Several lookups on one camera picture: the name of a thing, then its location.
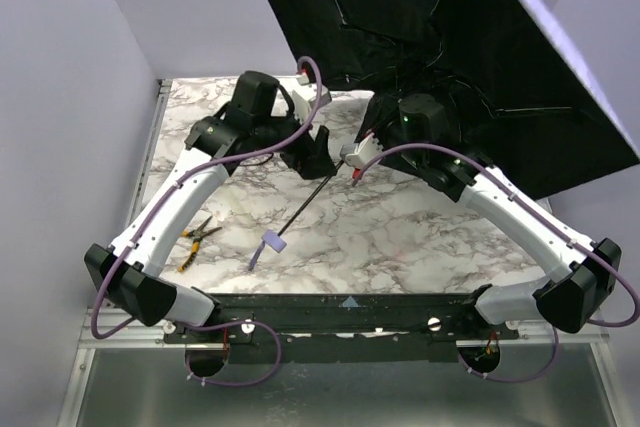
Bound lavender umbrella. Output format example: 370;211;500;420
245;0;640;273

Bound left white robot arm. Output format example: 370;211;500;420
84;71;336;326

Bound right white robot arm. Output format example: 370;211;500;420
343;90;622;334

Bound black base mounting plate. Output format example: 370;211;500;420
164;294;519;364

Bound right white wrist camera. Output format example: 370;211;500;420
340;132;383;179

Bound yellow handled pliers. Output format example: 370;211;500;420
178;215;220;273

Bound aluminium extrusion frame rail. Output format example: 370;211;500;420
514;321;610;344

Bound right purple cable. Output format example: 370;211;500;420
352;142;640;384

